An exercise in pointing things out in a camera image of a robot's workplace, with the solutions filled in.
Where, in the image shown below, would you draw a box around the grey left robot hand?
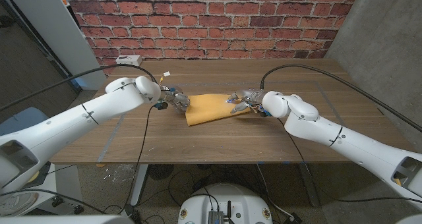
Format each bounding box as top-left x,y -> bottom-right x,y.
161,84 -> 191,113

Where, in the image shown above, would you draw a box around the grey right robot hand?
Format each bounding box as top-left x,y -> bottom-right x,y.
226,88 -> 264,115

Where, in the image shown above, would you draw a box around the yellow felt sheet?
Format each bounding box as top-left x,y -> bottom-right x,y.
184,93 -> 252,127

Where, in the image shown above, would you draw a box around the white right shoulder cover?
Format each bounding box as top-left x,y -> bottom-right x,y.
397,215 -> 422,224

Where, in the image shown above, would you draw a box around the white left shoulder cover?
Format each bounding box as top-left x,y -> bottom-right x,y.
0,214 -> 135,224

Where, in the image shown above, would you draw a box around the white power strip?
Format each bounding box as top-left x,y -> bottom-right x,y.
115,55 -> 143,67

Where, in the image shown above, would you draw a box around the black round fan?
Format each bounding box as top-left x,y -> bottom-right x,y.
147,164 -> 175,181

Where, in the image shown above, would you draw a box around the red brick print backdrop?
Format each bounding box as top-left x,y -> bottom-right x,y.
62,0 -> 362,76

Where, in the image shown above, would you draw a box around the white table leg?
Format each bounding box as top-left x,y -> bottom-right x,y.
131,164 -> 149,207

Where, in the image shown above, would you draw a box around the light blue object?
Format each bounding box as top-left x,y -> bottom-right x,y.
69,76 -> 84,90

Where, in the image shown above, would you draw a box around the white robot torso base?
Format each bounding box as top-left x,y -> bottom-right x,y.
177,183 -> 274,224

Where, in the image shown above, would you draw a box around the grey table leg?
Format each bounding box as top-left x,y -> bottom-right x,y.
298,164 -> 320,208

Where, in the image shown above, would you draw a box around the grey electronics box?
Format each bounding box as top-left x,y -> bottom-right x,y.
208,210 -> 225,224

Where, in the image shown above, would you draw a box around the white pillar panel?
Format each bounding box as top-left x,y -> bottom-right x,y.
3,0 -> 107,91

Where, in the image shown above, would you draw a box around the black yellow foot pedal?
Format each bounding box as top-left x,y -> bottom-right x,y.
28,166 -> 51,189

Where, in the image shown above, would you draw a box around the blue-grey bin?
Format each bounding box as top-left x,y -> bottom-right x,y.
0,107 -> 50,138

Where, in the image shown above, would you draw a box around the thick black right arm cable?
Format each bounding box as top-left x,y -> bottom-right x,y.
260,63 -> 422,133

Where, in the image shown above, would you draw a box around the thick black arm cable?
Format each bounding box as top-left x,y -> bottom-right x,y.
0,64 -> 158,112
260,63 -> 422,133

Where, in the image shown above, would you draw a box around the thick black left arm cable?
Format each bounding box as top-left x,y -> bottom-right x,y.
0,64 -> 158,112

